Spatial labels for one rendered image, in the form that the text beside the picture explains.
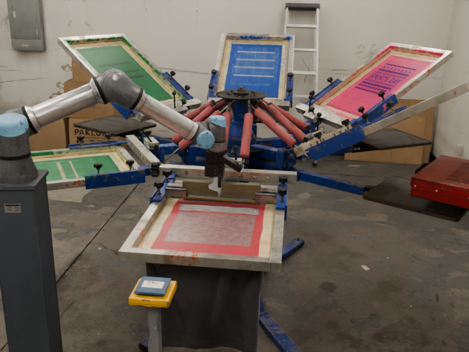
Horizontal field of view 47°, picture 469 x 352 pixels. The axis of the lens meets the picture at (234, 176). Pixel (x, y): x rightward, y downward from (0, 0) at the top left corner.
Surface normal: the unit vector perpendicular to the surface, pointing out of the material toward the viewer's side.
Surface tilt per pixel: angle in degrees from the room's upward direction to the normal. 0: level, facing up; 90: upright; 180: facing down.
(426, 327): 0
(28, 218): 90
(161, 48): 90
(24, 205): 90
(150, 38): 90
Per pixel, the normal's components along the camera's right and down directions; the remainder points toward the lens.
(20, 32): -0.11, 0.33
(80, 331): 0.02, -0.95
